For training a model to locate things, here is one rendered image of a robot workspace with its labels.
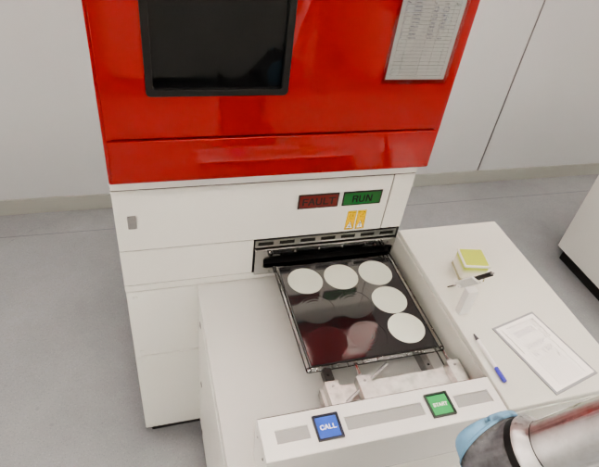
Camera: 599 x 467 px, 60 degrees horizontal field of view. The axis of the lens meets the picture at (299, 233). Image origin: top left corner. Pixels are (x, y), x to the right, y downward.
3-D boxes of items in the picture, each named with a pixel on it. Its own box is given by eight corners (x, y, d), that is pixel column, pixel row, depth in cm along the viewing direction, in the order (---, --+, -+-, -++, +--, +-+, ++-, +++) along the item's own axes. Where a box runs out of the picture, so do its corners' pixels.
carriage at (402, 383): (317, 396, 124) (319, 388, 123) (451, 372, 134) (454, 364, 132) (327, 426, 119) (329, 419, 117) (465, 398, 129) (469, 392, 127)
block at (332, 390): (322, 388, 123) (324, 381, 121) (336, 385, 124) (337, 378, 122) (333, 419, 117) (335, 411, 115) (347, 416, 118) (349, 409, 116)
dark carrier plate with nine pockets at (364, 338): (277, 269, 150) (278, 267, 150) (386, 257, 159) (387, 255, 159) (311, 367, 125) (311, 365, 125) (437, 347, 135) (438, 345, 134)
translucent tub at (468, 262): (450, 264, 149) (456, 246, 145) (474, 265, 150) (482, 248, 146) (457, 283, 143) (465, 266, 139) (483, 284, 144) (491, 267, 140)
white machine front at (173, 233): (125, 286, 148) (108, 169, 122) (385, 258, 170) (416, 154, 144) (125, 294, 146) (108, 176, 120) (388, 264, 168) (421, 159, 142)
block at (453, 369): (442, 367, 132) (446, 359, 130) (454, 364, 132) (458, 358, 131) (457, 394, 126) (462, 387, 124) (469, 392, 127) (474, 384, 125)
